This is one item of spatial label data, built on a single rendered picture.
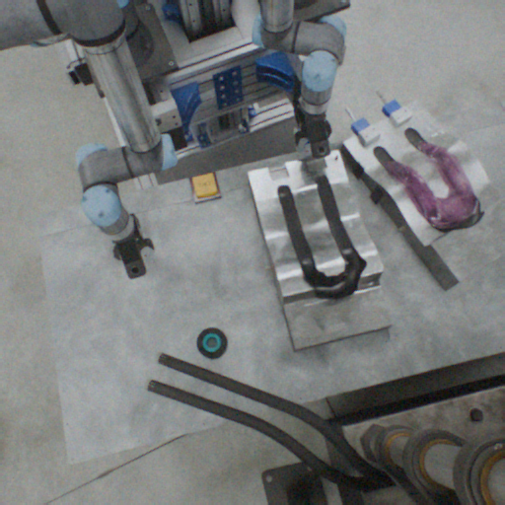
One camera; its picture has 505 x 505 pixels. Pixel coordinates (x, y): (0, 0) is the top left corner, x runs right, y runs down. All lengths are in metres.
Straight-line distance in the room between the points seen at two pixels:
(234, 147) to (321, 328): 1.13
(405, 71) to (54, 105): 1.72
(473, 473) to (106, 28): 0.84
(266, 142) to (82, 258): 1.05
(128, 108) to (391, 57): 1.93
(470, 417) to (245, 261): 0.71
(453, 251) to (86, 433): 1.05
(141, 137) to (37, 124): 1.70
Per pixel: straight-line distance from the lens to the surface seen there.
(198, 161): 2.25
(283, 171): 1.48
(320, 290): 1.36
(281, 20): 1.27
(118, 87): 1.04
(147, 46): 1.48
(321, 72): 1.23
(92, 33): 0.97
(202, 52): 1.59
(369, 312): 1.38
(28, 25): 0.95
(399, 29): 2.93
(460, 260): 1.42
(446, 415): 1.48
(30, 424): 2.40
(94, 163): 1.20
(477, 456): 0.69
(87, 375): 1.48
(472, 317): 1.51
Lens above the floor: 2.19
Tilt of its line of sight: 73 degrees down
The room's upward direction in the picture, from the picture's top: 7 degrees counter-clockwise
